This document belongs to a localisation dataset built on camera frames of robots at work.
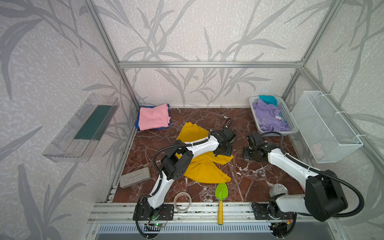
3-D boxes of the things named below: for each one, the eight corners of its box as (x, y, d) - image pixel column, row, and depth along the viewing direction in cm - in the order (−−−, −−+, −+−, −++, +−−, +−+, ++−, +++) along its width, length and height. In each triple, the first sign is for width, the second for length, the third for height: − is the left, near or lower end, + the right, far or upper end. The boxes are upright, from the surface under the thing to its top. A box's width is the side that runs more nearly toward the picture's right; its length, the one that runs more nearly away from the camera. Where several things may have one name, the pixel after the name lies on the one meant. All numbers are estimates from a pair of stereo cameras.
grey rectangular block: (122, 189, 83) (119, 187, 80) (122, 177, 87) (119, 175, 84) (151, 179, 86) (149, 177, 84) (150, 168, 91) (148, 166, 88)
